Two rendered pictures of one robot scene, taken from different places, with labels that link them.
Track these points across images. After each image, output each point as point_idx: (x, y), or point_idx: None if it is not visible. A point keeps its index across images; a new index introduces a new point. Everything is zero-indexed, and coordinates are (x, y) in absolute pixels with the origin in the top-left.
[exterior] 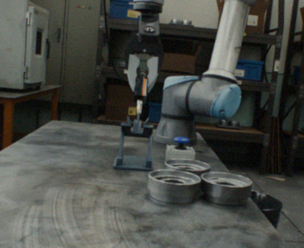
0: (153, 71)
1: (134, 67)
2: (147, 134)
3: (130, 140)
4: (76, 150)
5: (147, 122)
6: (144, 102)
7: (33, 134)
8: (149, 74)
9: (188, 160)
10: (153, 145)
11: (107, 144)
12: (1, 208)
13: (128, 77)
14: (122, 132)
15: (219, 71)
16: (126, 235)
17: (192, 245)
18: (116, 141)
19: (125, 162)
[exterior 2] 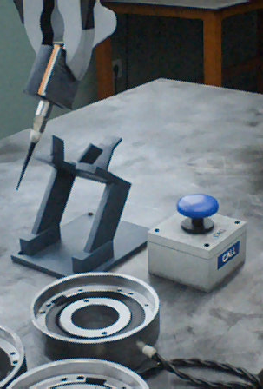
0: (74, 25)
1: (36, 17)
2: (106, 181)
3: (225, 154)
4: (44, 182)
5: (90, 155)
6: (64, 107)
7: (48, 123)
8: (65, 32)
9: (139, 284)
10: (258, 175)
11: (147, 165)
12: None
13: (29, 41)
14: (54, 170)
15: None
16: None
17: None
18: (186, 154)
19: (60, 243)
